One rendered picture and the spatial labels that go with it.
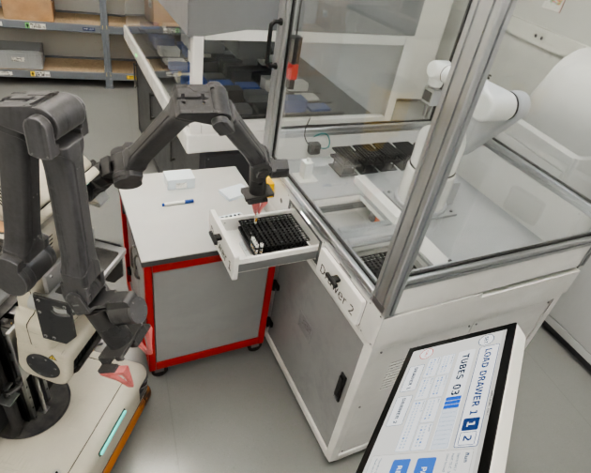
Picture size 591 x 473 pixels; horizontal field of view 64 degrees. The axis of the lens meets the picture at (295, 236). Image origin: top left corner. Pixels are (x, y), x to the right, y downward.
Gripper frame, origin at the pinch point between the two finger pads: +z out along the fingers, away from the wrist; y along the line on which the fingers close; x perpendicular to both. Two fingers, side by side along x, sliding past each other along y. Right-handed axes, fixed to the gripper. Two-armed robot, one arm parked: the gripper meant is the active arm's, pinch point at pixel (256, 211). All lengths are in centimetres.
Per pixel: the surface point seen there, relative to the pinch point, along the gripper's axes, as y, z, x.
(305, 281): 19.8, 36.2, -6.5
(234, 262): -12.4, 9.0, -13.0
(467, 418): 12, -18, -95
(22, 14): -88, 51, 383
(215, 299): -14, 54, 10
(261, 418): -4, 100, -26
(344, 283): 19.9, 10.0, -33.1
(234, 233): -5.2, 17.7, 10.4
